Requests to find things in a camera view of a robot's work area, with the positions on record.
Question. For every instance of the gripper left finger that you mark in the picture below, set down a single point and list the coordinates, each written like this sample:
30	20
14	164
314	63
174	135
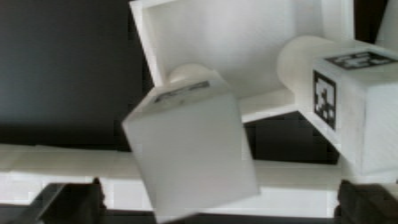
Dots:
69	204

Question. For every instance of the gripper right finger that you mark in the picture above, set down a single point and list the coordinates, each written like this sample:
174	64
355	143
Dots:
367	204

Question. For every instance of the white chair leg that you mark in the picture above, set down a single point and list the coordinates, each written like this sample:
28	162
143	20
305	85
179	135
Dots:
341	75
188	138

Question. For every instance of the white chair seat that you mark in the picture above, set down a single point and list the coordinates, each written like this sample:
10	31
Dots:
229	35

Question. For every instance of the white U-shaped fence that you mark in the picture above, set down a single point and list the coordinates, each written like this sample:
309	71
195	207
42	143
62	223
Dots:
300	185

